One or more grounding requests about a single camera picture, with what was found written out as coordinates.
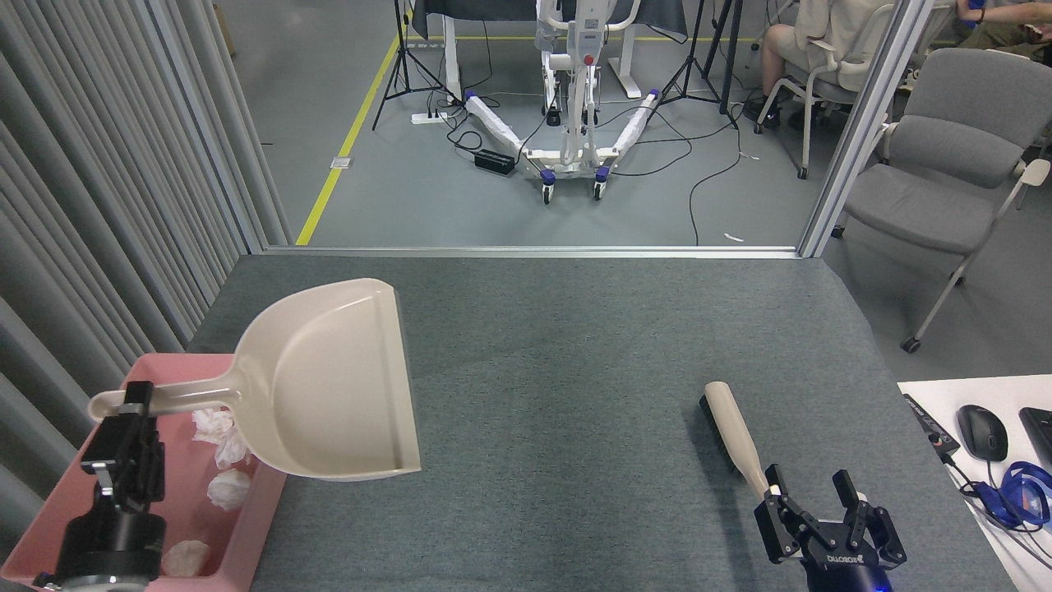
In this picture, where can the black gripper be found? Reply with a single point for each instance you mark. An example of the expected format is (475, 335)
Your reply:
(846, 567)
(111, 547)

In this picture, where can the beige hand brush black bristles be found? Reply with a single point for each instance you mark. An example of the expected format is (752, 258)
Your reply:
(731, 427)

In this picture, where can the beige plastic dustpan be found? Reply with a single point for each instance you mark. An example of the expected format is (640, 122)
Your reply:
(329, 386)

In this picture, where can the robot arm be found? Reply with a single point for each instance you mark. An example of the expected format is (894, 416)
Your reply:
(99, 585)

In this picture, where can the pink plastic bin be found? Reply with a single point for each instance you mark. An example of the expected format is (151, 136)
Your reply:
(189, 520)

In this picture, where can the black slim device box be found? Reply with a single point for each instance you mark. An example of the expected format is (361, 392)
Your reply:
(930, 426)

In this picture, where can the white side table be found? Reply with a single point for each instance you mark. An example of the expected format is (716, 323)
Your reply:
(929, 386)

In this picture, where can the black computer mouse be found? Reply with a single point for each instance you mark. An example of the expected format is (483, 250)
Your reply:
(982, 432)

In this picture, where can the blue headphones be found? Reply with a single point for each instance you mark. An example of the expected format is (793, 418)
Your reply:
(1027, 493)

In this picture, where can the grey ribbed curtain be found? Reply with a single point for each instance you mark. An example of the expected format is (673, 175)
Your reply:
(82, 205)

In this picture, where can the metal floor outlet plate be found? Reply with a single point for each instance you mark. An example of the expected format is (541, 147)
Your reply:
(341, 163)

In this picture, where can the grey padded chair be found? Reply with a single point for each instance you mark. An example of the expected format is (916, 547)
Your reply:
(945, 156)

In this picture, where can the white office chair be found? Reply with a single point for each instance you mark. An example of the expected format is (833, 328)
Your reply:
(822, 82)

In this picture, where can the white power strip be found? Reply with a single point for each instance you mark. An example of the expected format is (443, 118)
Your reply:
(429, 118)

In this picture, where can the black power adapter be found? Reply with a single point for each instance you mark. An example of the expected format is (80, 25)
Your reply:
(495, 161)

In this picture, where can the black tripod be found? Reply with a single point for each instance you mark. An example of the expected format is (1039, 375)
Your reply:
(697, 66)
(403, 57)

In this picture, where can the white wheeled stand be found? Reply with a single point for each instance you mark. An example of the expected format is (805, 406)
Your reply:
(571, 99)

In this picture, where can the white-legged desk black cover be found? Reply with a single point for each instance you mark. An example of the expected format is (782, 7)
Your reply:
(450, 49)

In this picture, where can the person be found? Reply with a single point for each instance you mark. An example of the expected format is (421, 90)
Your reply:
(1011, 33)

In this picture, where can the silver table edge rail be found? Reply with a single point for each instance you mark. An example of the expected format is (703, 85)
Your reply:
(534, 252)

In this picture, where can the silver frame post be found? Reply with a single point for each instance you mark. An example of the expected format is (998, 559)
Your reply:
(863, 123)

